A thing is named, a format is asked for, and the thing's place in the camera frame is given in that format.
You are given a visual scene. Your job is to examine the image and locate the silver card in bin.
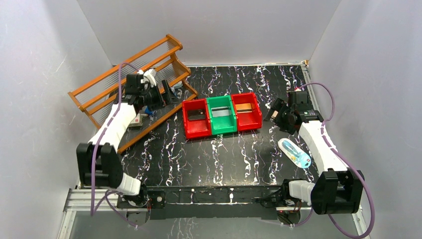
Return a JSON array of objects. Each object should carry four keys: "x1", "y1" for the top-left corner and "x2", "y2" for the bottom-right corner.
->
[{"x1": 211, "y1": 107, "x2": 230, "y2": 118}]

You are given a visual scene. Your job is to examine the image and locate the black card in bin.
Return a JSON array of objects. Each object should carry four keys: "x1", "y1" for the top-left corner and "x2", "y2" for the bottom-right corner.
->
[{"x1": 187, "y1": 109, "x2": 207, "y2": 121}]

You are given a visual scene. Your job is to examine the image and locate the right red plastic bin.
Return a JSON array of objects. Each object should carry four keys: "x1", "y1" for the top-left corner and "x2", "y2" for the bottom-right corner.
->
[{"x1": 231, "y1": 93, "x2": 262, "y2": 131}]

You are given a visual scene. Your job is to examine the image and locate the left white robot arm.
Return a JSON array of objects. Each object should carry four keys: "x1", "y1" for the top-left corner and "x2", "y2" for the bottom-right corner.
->
[{"x1": 76, "y1": 69, "x2": 175, "y2": 207}]

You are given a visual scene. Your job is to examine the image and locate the left red plastic bin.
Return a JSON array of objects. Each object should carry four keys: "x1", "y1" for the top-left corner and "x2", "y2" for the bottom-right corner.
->
[{"x1": 182, "y1": 99, "x2": 211, "y2": 139}]

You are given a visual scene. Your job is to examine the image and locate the orange wooden shelf rack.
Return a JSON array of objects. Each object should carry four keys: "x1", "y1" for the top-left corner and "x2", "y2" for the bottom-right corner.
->
[{"x1": 68, "y1": 34, "x2": 198, "y2": 154}]

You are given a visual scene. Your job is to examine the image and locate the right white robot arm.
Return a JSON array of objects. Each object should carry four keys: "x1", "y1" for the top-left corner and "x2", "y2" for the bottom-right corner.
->
[{"x1": 264, "y1": 91, "x2": 364, "y2": 215}]

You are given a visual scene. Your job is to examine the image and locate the small white red box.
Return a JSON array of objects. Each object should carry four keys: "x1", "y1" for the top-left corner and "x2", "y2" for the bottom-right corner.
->
[{"x1": 129, "y1": 114, "x2": 149, "y2": 127}]

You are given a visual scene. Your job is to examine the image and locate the red plastic bin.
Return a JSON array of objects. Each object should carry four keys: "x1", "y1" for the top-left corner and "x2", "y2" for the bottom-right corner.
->
[
  {"x1": 182, "y1": 99, "x2": 211, "y2": 139},
  {"x1": 231, "y1": 93, "x2": 262, "y2": 131}
]

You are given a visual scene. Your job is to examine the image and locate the gold card in bin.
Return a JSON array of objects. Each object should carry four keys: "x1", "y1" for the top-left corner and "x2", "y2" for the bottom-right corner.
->
[{"x1": 235, "y1": 103, "x2": 252, "y2": 114}]

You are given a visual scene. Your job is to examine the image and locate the green plastic bin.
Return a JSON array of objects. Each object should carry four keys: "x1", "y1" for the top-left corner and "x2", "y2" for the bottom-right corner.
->
[{"x1": 207, "y1": 95, "x2": 237, "y2": 135}]

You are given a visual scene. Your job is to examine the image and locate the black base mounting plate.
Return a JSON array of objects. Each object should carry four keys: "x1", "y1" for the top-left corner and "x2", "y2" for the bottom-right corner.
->
[{"x1": 117, "y1": 185, "x2": 311, "y2": 226}]

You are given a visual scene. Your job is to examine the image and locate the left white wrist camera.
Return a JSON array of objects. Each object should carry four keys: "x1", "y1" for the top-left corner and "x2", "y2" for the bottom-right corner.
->
[{"x1": 137, "y1": 68, "x2": 157, "y2": 87}]

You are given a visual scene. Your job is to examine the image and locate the beige leather card holder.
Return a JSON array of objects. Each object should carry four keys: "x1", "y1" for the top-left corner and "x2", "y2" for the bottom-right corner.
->
[{"x1": 271, "y1": 111, "x2": 278, "y2": 120}]

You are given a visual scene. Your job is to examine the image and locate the toothbrush blister pack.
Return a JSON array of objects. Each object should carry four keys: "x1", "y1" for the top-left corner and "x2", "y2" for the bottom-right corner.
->
[{"x1": 278, "y1": 138, "x2": 312, "y2": 169}]

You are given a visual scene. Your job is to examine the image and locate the small blue cube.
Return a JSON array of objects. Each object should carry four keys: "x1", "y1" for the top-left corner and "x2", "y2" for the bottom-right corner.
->
[{"x1": 145, "y1": 108, "x2": 156, "y2": 116}]

